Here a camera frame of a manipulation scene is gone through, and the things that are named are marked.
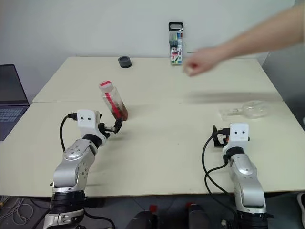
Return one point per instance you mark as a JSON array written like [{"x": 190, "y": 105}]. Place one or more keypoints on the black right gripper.
[{"x": 223, "y": 137}]

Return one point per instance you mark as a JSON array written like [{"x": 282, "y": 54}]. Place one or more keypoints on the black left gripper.
[{"x": 104, "y": 128}]

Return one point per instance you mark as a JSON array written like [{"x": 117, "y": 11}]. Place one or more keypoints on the clear bottle with red contents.
[{"x": 114, "y": 102}]

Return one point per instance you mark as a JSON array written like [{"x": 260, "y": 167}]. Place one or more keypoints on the person's bare forearm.
[{"x": 262, "y": 33}]

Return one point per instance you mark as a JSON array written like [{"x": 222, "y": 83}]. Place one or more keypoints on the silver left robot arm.
[{"x": 71, "y": 167}]

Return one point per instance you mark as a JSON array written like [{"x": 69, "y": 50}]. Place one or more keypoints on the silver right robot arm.
[{"x": 245, "y": 169}]

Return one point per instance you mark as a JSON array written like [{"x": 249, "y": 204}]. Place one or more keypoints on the person's bare hand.
[{"x": 202, "y": 60}]

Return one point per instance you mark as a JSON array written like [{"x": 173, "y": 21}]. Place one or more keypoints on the white red bottle cap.
[{"x": 105, "y": 85}]

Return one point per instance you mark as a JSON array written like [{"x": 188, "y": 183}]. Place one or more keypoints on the dark grey round container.
[{"x": 124, "y": 62}]

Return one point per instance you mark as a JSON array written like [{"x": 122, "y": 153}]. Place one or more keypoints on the dark rounded shape red top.
[
  {"x": 197, "y": 217},
  {"x": 140, "y": 220}
]

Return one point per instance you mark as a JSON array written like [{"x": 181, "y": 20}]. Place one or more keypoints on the marker pen pack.
[{"x": 175, "y": 47}]

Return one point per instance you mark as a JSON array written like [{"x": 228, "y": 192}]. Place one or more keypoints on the dark grey laptop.
[{"x": 9, "y": 90}]

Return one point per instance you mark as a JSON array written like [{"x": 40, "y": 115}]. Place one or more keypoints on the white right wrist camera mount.
[{"x": 239, "y": 132}]

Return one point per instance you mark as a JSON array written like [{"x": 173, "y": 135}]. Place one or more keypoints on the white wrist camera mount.
[
  {"x": 239, "y": 132},
  {"x": 87, "y": 118}
]

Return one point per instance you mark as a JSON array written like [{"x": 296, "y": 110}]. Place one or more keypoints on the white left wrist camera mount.
[{"x": 87, "y": 118}]

